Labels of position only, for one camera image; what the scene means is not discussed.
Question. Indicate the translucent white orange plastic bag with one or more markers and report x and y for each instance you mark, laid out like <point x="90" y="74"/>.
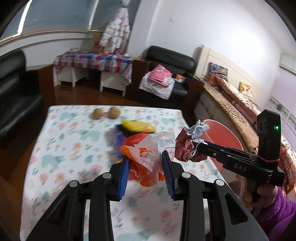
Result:
<point x="150" y="157"/>

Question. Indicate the red plastic bag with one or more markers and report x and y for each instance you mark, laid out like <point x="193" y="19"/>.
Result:
<point x="134" y="139"/>

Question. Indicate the pastel padded jacket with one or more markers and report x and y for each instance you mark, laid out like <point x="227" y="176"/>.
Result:
<point x="115" y="30"/>

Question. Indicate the maroon white paper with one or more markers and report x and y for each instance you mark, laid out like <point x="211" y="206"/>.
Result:
<point x="185" y="146"/>

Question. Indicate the yellow floral pillow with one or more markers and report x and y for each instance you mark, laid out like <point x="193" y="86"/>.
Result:
<point x="245" y="89"/>

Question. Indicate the small orange box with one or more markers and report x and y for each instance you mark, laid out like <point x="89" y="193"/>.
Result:
<point x="180" y="78"/>

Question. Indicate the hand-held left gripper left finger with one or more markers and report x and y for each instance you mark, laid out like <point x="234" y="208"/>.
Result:
<point x="122" y="180"/>

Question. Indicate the person's right forearm purple sleeve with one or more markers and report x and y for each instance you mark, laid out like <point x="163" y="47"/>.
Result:
<point x="277" y="215"/>

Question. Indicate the white wall switch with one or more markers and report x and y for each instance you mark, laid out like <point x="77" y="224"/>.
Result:
<point x="173" y="20"/>

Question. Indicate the person's right hand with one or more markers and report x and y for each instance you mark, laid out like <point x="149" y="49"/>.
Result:
<point x="245" y="194"/>

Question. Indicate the colourful printed pillow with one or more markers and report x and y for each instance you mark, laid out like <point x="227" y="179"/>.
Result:
<point x="217" y="70"/>

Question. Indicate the flat tray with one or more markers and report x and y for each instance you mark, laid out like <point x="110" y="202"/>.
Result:
<point x="74" y="50"/>

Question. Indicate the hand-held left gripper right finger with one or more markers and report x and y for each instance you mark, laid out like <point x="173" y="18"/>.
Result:
<point x="167" y="173"/>

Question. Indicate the red white floral quilt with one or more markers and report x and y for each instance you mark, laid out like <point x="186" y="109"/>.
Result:
<point x="235" y="95"/>

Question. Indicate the patterned hanging cloth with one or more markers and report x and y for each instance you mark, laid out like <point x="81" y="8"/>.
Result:
<point x="127" y="74"/>

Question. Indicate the black leather armchair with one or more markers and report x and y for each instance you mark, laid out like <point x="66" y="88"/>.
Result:
<point x="171" y="56"/>

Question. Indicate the pink plastic bucket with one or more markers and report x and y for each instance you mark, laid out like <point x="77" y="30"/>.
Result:
<point x="222" y="134"/>

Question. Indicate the cardboard box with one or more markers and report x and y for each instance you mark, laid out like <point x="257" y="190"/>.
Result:
<point x="98" y="42"/>

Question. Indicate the pink clothes pile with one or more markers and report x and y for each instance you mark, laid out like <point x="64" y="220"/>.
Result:
<point x="157" y="90"/>

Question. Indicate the black leather sofa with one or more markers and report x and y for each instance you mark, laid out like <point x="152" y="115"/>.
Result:
<point x="13" y="99"/>

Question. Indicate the plaid table cloth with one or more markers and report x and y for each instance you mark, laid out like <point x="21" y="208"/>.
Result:
<point x="92" y="60"/>

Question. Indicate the curved window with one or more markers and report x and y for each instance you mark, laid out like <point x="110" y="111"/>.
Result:
<point x="57" y="11"/>

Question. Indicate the brown walnut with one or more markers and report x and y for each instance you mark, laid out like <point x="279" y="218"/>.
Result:
<point x="97" y="113"/>
<point x="114" y="112"/>

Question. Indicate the yellow foam net sleeve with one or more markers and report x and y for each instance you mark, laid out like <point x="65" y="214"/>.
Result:
<point x="138" y="126"/>

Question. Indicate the white desk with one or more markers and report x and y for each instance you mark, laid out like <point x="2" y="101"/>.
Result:
<point x="111" y="81"/>

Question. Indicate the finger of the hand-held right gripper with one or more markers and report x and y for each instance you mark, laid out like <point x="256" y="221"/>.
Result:
<point x="231" y="150"/>
<point x="212" y="153"/>

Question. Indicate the pink folded cloth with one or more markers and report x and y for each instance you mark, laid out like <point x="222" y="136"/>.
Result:
<point x="160" y="75"/>

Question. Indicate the brown floral bed cover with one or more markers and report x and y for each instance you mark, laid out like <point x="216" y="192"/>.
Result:
<point x="229" y="111"/>

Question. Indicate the white bed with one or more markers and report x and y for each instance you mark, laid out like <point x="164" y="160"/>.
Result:
<point x="208" y="55"/>

